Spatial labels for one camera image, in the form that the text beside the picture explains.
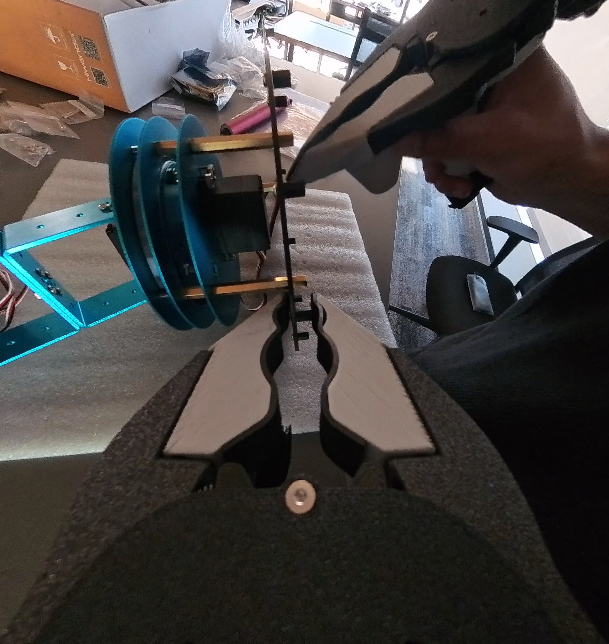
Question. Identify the crumpled clear plastic wrap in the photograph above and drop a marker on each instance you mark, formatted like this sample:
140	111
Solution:
246	55

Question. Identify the person's right hand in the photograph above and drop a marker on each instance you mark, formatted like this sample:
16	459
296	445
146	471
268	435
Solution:
526	141

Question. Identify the blue toy robot arm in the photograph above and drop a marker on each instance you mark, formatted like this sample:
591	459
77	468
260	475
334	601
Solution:
184	216

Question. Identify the orange and white cardboard box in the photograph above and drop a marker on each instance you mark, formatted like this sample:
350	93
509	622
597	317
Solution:
33	40

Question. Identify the silver foil bag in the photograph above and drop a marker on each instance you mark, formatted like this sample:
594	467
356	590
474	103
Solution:
204	80

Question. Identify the white foam sheet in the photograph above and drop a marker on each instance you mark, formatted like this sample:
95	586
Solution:
108	397

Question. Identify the pile of small screw bags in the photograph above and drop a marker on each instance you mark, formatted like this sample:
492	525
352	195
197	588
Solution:
28	126

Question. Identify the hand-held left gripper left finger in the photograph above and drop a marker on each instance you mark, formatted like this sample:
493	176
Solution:
219	402

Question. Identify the maroon electric screwdriver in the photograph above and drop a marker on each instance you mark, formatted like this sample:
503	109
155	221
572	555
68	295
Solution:
246	118

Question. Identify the grey background table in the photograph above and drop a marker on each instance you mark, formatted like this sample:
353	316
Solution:
314	30

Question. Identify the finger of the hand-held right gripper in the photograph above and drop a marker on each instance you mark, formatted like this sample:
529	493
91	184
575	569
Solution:
344	156
370	75

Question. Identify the black mesh chair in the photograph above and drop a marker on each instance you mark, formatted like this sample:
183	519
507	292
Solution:
365	35

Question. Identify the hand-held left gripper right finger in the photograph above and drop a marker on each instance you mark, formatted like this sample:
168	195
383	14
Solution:
380	402

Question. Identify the small labelled zip bag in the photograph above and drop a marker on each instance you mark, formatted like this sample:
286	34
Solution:
167	107

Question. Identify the black office chair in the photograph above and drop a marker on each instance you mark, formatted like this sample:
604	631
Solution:
460	297

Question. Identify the clear plastic bag with parts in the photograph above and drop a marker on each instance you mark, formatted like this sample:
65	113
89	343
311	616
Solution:
304	120

